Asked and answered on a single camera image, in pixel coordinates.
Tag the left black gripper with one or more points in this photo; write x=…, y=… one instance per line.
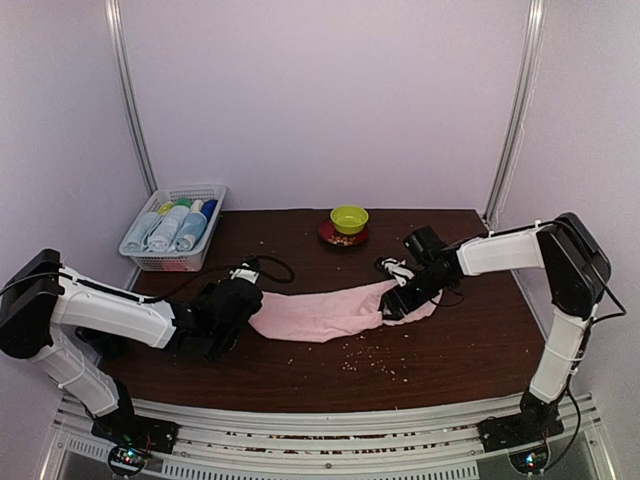
x=200, y=297

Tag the yellow rolled towel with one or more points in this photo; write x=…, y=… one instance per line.
x=165, y=208

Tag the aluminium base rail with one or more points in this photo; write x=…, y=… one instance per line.
x=439, y=442

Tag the green rolled towel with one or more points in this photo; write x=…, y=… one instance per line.
x=186, y=202

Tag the dark blue rolled towel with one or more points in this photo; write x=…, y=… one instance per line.
x=209, y=208

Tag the pink towel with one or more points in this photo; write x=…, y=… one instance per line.
x=321, y=317

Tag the right aluminium frame post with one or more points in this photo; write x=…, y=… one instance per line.
x=515, y=127

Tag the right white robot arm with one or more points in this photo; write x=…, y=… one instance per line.
x=577, y=272

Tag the white rolled towel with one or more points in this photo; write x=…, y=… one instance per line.
x=196, y=206

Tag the dark blue mug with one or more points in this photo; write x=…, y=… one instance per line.
x=107, y=346

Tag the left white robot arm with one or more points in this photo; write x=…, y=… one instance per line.
x=45, y=296

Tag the light blue rolled towel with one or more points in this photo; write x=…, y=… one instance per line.
x=154, y=233

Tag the red floral plate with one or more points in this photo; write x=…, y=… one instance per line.
x=328, y=233

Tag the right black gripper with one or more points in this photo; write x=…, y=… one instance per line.
x=395, y=304

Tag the green plastic bowl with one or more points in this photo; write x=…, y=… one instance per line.
x=349, y=219

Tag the blue polka dot towel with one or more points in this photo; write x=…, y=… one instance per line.
x=191, y=231

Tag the white plastic basket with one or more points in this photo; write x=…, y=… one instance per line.
x=172, y=260

